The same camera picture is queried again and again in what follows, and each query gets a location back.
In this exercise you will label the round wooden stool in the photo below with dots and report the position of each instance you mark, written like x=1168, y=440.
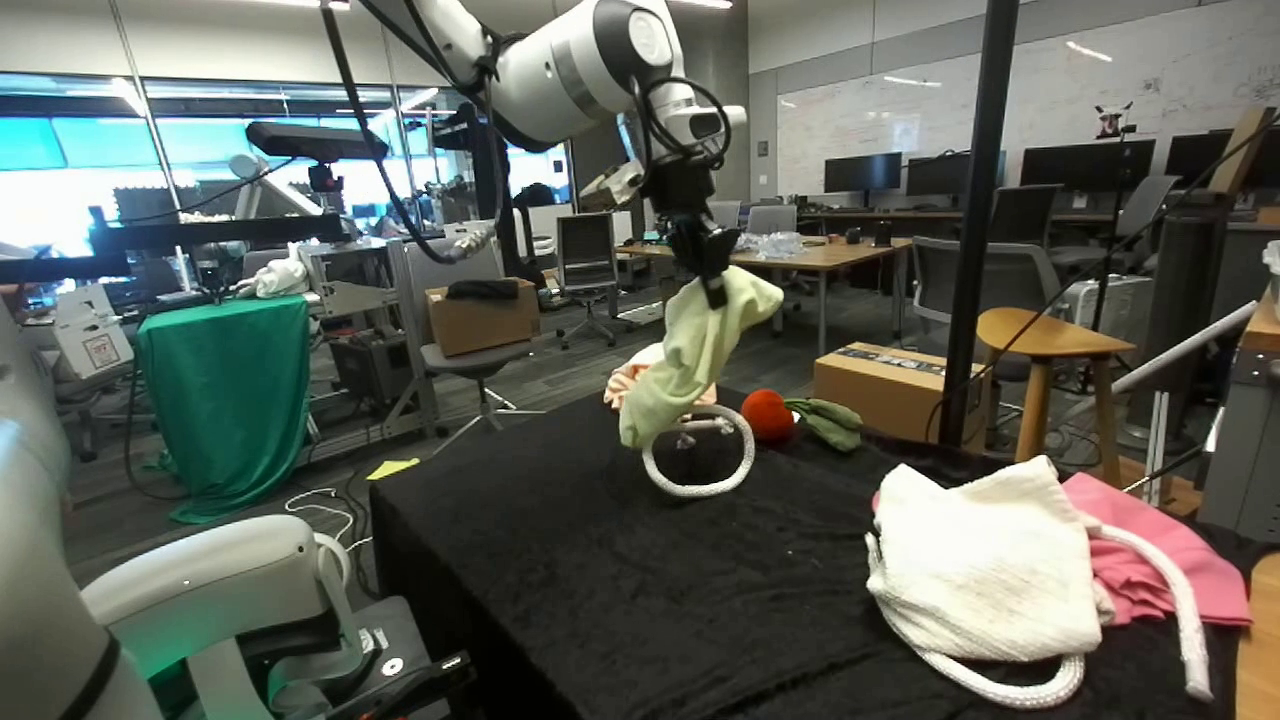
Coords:
x=1045, y=342

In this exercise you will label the black table cloth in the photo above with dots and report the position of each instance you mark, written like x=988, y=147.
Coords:
x=585, y=593

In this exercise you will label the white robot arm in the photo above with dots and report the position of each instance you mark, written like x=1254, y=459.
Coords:
x=585, y=64

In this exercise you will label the white towel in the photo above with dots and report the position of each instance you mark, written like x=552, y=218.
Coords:
x=988, y=570

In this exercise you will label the black vertical pole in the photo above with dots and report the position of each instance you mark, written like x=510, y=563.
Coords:
x=974, y=235

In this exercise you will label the cardboard box on floor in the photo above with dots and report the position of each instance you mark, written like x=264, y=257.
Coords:
x=894, y=388

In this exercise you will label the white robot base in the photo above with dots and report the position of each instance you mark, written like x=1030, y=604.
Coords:
x=247, y=620

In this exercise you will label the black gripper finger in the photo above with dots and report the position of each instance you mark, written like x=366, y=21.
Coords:
x=719, y=257
x=698, y=253

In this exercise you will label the cardboard box on chair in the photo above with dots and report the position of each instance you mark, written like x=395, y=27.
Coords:
x=480, y=312

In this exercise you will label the wooden office table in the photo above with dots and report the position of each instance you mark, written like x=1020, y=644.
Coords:
x=821, y=257

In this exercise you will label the red plush tomato toy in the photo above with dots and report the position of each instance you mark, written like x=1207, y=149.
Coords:
x=769, y=417

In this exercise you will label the pale yellow cloth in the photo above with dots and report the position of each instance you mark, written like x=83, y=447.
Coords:
x=693, y=350

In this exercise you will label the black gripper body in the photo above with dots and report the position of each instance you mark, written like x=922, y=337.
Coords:
x=678, y=193

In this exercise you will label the green draped cloth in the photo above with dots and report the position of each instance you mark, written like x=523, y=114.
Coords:
x=229, y=394

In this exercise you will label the green plush vegetable toy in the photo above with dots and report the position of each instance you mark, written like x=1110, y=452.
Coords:
x=831, y=421

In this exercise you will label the peach folded towel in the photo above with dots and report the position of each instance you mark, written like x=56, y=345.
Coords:
x=627, y=376

